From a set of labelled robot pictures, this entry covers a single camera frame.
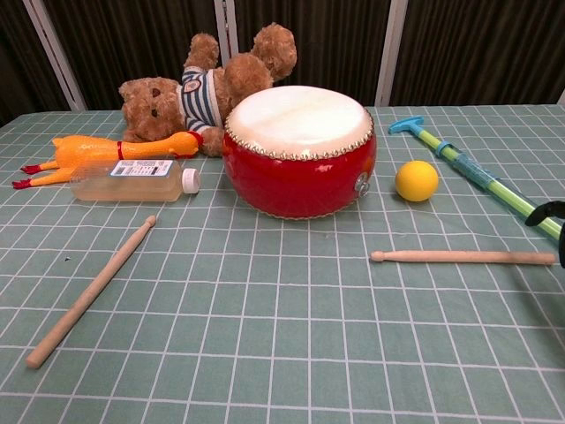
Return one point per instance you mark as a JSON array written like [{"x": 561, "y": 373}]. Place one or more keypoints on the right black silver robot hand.
[{"x": 561, "y": 238}]

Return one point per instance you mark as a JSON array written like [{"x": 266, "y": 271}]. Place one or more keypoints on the wooden drumstick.
[
  {"x": 87, "y": 296},
  {"x": 463, "y": 256}
]

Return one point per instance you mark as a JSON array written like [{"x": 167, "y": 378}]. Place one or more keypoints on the red drum white skin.
[{"x": 300, "y": 176}]

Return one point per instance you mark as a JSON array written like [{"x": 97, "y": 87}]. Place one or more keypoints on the blue green water squirt toy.
[{"x": 446, "y": 148}]

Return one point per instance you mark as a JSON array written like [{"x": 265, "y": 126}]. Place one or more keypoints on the yellow ball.
[{"x": 417, "y": 182}]

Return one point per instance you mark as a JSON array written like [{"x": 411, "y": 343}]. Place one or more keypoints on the green checked tablecloth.
[{"x": 282, "y": 331}]

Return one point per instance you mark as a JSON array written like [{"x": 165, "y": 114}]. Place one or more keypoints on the brown teddy bear striped shirt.
[{"x": 150, "y": 110}]

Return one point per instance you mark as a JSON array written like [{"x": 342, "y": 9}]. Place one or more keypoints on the clear plastic bottle white cap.
[{"x": 132, "y": 190}]

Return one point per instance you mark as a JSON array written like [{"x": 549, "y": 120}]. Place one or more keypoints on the yellow rubber chicken toy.
[{"x": 88, "y": 150}]

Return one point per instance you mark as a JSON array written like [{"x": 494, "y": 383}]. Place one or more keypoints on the white metal frame post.
[
  {"x": 225, "y": 26},
  {"x": 58, "y": 57},
  {"x": 391, "y": 53}
]

